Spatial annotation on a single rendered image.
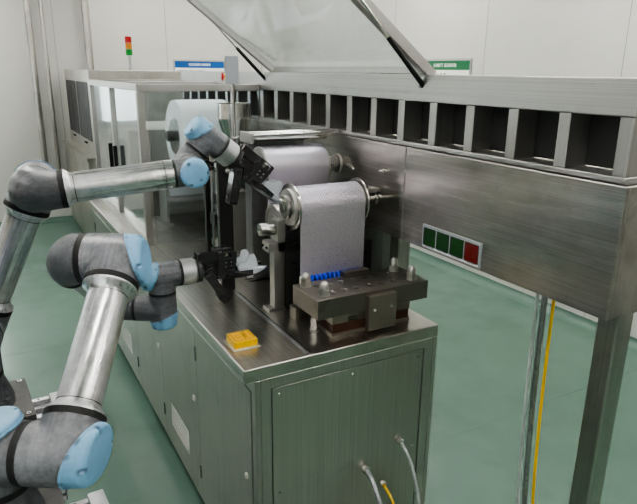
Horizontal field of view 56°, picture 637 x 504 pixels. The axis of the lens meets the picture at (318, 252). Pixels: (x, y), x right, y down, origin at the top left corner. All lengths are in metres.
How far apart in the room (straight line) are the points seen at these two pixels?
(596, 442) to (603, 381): 0.17
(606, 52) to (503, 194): 2.79
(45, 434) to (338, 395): 0.89
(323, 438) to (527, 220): 0.86
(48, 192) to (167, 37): 5.95
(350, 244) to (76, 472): 1.13
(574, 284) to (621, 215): 0.20
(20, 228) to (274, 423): 0.85
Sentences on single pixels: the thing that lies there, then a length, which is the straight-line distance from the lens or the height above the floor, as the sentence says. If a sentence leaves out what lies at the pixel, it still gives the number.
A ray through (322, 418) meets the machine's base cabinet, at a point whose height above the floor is 0.68.
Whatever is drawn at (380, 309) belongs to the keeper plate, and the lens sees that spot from 1.82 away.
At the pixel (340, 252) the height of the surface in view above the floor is 1.10.
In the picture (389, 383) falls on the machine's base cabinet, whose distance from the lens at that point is 1.90.
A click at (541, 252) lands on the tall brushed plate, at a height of 1.25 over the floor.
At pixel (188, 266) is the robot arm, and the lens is 1.70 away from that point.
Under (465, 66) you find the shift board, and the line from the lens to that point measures 5.14.
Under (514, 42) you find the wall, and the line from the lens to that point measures 4.81.
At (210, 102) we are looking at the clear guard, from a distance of 2.78.
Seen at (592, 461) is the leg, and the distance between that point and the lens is 1.83.
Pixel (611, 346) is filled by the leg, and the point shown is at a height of 1.01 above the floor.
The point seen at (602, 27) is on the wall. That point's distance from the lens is 4.35.
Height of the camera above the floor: 1.66
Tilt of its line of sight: 17 degrees down
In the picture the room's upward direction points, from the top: 1 degrees clockwise
